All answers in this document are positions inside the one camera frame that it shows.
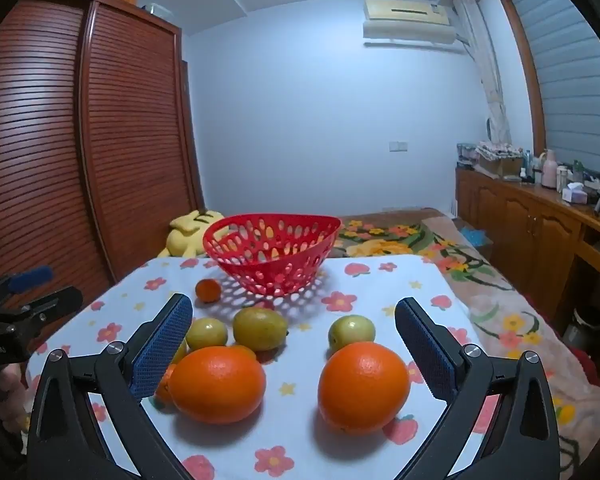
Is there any pink bottle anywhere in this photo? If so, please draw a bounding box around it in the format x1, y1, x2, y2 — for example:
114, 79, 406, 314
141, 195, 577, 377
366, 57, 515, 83
541, 149, 558, 189

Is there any small tangerine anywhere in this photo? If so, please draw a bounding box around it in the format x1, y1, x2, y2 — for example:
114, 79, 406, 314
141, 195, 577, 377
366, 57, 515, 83
153, 362, 178, 407
195, 279, 222, 304

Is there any white floral tablecloth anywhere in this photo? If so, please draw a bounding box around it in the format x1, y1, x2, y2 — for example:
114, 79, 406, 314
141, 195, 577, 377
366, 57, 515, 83
25, 255, 511, 480

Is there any grey window blind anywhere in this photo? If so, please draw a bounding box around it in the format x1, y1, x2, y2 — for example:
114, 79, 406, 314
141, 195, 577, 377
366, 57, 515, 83
510, 0, 600, 181

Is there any blue plastic bag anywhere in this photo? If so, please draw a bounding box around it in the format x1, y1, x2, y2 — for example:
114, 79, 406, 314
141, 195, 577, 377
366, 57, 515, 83
460, 227, 493, 246

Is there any large orange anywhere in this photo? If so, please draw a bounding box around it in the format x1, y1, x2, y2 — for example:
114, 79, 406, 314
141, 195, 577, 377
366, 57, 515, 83
318, 342, 411, 435
168, 346, 267, 425

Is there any yellow plush toy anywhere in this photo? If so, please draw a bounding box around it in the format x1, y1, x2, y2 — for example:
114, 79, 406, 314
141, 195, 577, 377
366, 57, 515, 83
156, 209, 227, 259

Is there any pale patterned curtain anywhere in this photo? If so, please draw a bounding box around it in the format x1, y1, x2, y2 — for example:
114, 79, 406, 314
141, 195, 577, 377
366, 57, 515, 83
452, 0, 513, 146

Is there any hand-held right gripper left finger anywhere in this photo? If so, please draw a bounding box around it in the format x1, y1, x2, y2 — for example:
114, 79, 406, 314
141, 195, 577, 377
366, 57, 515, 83
26, 292, 196, 480

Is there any wall air conditioner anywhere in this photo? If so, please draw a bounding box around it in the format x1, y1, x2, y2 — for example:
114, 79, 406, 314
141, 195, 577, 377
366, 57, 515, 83
362, 0, 458, 46

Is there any wooden slatted wardrobe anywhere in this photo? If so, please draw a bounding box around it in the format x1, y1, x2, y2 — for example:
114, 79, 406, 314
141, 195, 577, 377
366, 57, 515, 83
0, 0, 204, 311

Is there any floral blanket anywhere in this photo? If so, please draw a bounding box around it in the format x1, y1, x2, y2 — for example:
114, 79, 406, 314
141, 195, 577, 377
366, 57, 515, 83
337, 207, 600, 466

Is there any red perforated plastic basket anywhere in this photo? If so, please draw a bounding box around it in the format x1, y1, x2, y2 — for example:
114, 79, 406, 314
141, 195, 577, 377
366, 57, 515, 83
202, 214, 342, 297

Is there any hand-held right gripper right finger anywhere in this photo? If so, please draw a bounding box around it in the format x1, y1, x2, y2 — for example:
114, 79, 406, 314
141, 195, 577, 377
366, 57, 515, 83
395, 297, 561, 480

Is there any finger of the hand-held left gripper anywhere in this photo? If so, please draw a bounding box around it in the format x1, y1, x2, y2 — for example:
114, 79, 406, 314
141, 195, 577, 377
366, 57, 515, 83
0, 286, 83, 341
0, 266, 55, 311

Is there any person's left hand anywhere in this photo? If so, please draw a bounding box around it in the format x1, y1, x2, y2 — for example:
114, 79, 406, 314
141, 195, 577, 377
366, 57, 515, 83
0, 362, 31, 436

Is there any green jujube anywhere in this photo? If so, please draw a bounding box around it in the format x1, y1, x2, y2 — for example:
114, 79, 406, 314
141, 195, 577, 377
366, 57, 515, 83
328, 314, 372, 353

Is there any wooden sideboard cabinet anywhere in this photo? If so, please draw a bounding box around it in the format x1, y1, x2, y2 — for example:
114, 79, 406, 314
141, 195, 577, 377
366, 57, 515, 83
455, 167, 600, 341

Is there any grey trash bin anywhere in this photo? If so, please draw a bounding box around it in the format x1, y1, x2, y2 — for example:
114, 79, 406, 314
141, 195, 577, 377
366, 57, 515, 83
562, 305, 600, 346

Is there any yellow-green jujube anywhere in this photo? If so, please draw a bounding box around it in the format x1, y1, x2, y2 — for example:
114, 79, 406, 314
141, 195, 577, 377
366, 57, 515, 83
185, 317, 229, 352

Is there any tissue box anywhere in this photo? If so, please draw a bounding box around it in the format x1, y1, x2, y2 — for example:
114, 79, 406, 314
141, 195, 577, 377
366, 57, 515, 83
561, 182, 588, 205

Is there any yellow-green lemon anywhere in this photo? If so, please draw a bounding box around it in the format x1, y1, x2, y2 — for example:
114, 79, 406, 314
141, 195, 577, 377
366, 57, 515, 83
232, 307, 288, 352

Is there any cardboard box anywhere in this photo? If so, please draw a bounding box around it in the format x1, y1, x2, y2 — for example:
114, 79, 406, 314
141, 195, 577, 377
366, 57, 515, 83
475, 142, 526, 178

